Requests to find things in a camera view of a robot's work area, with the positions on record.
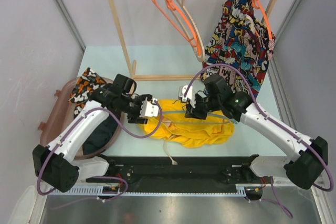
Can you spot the beige wooden hanger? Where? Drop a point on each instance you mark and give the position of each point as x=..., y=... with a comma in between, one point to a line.
x=187, y=19

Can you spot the orange hanger left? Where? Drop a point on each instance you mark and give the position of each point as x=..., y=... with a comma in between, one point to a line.
x=178, y=16

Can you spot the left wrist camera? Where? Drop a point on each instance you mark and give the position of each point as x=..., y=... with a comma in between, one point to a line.
x=149, y=108

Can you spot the comic print shorts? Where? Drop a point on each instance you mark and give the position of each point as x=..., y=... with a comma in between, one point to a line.
x=239, y=50

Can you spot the mint green hanger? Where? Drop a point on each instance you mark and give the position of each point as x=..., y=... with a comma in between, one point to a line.
x=209, y=114

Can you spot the dark navy garment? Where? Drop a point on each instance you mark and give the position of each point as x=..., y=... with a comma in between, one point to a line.
x=100, y=137

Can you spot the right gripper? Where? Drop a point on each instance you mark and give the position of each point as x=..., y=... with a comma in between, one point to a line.
x=194, y=112

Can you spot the camouflage orange shorts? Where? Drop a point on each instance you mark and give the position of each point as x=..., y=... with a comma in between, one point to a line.
x=84, y=87

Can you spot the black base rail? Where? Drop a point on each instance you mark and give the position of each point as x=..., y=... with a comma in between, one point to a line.
x=191, y=175

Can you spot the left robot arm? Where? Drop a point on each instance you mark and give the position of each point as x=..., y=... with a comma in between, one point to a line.
x=55, y=164

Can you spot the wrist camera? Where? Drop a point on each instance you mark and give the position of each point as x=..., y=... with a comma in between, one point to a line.
x=187, y=94
x=149, y=108

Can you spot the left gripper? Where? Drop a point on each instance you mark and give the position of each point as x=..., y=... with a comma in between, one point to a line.
x=133, y=118

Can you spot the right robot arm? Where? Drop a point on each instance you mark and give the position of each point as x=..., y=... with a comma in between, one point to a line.
x=305, y=158

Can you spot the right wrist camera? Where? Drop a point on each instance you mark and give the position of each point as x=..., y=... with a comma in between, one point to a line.
x=187, y=94

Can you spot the yellow shorts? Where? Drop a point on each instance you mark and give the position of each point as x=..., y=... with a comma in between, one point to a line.
x=189, y=132

